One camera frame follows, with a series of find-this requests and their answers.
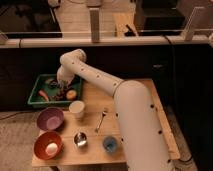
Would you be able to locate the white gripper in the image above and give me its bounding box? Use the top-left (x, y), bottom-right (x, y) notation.
top-left (57, 66), bottom-right (75, 89)

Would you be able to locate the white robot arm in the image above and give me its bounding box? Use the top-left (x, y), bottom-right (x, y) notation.
top-left (57, 49), bottom-right (175, 171)

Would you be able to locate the green plastic tray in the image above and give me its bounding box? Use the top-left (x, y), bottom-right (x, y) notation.
top-left (27, 73), bottom-right (84, 109)

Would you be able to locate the dark grapes bunch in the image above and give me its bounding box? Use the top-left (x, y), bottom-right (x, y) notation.
top-left (52, 90), bottom-right (66, 101)

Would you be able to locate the orange fruit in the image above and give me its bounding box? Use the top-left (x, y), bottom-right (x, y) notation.
top-left (66, 90), bottom-right (77, 100)

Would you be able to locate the orange carrot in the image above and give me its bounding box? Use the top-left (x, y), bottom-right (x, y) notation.
top-left (38, 90), bottom-right (49, 102)

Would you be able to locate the white paper cup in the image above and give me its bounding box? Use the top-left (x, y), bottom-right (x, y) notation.
top-left (69, 101), bottom-right (85, 119)

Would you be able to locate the purple bowl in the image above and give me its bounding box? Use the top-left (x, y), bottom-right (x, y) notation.
top-left (37, 107), bottom-right (64, 131)

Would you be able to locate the small metal cup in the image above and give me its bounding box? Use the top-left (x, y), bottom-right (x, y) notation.
top-left (74, 132), bottom-right (87, 148)

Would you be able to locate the red bowl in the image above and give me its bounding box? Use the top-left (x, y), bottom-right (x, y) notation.
top-left (34, 131), bottom-right (63, 160)

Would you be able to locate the white egg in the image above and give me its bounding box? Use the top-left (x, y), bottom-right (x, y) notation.
top-left (45, 143), bottom-right (57, 155)

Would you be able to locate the blue glass cup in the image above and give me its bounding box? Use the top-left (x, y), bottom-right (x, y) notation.
top-left (102, 136), bottom-right (118, 154)

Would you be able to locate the white horizontal rail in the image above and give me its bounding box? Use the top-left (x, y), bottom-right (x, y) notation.
top-left (0, 35), bottom-right (213, 49)

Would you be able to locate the white angled bracket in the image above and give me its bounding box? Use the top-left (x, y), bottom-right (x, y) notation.
top-left (181, 6), bottom-right (205, 41)

